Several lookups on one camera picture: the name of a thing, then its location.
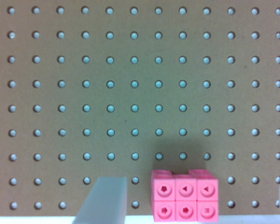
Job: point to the brown pegboard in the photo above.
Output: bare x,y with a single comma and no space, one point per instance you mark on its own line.
92,88

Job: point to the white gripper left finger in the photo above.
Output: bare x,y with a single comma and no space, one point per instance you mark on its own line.
106,203

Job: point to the pink cube block cluster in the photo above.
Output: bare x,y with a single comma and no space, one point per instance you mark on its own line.
184,198

